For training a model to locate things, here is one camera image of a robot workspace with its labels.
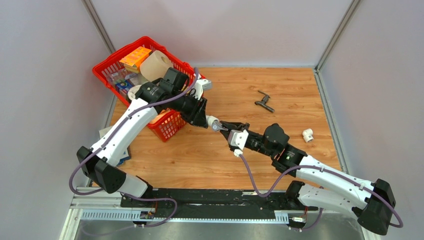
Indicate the white elbow fitting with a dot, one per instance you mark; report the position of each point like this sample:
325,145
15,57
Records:
308,135
212,121

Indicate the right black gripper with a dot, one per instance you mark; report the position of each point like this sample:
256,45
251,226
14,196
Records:
236,126

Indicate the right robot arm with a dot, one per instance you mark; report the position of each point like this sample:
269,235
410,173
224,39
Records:
372,204

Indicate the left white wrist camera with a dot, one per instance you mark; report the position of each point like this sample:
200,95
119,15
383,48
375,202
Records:
200,86

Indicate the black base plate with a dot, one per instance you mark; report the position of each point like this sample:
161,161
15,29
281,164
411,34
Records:
220,204

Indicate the blue razor box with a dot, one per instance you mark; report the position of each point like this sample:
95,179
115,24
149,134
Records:
126,155

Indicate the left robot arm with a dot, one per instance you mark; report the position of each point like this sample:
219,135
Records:
99,162

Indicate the brown toilet paper roll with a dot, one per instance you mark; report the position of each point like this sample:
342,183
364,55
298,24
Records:
155,66

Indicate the blue small box in basket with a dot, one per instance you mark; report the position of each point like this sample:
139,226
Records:
123,87

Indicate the red plastic shopping basket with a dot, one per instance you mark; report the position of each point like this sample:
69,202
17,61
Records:
171,122

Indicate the orange patterned box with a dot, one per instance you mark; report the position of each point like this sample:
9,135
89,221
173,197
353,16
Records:
134,59

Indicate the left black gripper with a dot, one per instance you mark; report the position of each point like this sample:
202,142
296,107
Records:
197,116

